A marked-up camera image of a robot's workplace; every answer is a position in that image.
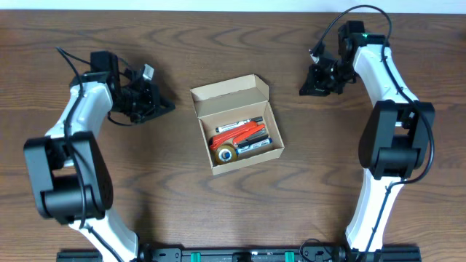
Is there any cardboard box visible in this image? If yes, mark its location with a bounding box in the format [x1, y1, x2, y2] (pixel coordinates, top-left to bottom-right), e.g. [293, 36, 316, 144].
[190, 74, 285, 175]

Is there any black whiteboard marker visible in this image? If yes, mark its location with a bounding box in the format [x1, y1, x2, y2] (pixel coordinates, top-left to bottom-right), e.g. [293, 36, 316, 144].
[216, 116, 263, 133]

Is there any red black stapler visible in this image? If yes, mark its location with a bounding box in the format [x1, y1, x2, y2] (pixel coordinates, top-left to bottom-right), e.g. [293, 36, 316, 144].
[232, 124, 266, 146]

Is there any blue whiteboard marker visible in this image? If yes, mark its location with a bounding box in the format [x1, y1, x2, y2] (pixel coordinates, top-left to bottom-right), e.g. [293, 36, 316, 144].
[235, 138, 272, 155]

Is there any yellow tape roll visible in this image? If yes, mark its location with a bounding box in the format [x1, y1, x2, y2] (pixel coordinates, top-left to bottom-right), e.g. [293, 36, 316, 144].
[215, 145, 237, 164]

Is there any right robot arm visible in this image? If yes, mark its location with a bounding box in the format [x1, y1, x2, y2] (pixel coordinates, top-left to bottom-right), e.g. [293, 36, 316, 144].
[299, 20, 435, 261]

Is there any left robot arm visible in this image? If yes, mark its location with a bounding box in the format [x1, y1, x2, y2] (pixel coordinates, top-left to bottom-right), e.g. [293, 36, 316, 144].
[23, 51, 175, 261]

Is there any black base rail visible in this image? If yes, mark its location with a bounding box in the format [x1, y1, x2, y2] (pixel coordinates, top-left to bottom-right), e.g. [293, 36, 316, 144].
[56, 245, 422, 262]

